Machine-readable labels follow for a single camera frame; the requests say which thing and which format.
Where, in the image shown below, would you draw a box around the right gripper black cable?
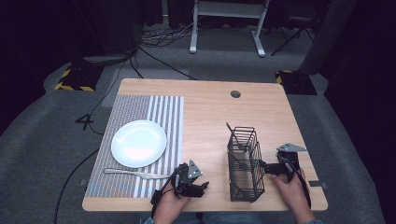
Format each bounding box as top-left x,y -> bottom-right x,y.
278,156 -> 312,209

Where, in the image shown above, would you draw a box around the person's legs in jeans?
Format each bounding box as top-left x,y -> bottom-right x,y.
195,212 -> 266,224

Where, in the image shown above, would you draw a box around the black tripod stand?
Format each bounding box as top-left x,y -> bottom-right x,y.
270,15 -> 316,57

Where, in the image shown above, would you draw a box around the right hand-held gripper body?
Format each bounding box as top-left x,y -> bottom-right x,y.
275,142 -> 308,184

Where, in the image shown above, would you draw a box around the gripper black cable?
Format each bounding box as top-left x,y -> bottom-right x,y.
149,173 -> 180,219
278,156 -> 312,209

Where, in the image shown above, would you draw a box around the person's right hand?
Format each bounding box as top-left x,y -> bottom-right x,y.
269,168 -> 309,217

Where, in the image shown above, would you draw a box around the bundle of floor cables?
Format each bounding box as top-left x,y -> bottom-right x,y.
136,22 -> 195,49

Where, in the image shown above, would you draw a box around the person's left hand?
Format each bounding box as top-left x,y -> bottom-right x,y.
153,182 -> 191,220

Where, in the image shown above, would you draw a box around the white round plate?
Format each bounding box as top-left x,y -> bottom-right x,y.
110,119 -> 168,169

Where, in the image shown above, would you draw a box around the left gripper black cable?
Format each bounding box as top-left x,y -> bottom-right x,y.
149,173 -> 180,219

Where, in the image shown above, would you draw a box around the black yellow striped base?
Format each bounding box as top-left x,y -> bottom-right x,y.
54,63 -> 105,93
275,69 -> 318,96

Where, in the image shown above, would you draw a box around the black wire basket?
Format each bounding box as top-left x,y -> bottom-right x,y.
227,125 -> 266,203

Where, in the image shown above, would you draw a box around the grey striped placemat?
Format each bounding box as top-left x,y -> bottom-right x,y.
84,94 -> 185,199

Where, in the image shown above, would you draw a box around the silver table knife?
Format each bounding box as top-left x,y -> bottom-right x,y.
103,168 -> 172,180

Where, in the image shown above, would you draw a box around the long black floor cable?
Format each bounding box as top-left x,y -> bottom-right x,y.
53,46 -> 138,224

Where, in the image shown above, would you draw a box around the black utensil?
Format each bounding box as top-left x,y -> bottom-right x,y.
225,121 -> 247,150

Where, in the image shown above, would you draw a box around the grey padded post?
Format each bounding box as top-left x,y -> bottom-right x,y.
299,0 -> 359,76

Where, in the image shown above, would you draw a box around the white desk frame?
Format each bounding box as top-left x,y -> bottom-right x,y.
189,0 -> 271,58

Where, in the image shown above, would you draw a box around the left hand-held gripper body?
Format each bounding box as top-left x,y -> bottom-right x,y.
170,159 -> 204,198

